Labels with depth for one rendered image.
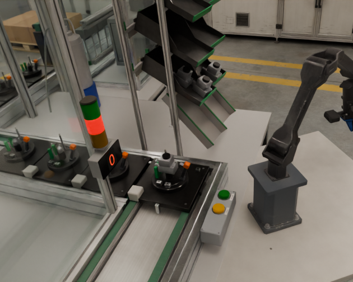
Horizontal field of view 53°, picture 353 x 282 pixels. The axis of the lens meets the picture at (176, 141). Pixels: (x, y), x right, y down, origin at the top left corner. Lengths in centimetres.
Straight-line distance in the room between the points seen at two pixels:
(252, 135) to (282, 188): 63
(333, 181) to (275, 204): 38
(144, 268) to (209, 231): 24
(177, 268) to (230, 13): 461
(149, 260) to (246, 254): 32
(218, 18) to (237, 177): 417
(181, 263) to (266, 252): 31
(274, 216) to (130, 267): 51
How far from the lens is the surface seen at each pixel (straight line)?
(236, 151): 166
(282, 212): 129
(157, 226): 129
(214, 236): 120
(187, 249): 116
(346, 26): 508
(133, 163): 149
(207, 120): 154
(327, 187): 153
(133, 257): 122
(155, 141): 178
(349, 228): 140
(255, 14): 529
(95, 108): 104
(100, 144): 109
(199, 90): 141
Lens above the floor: 187
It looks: 35 degrees down
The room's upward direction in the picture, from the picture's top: 8 degrees counter-clockwise
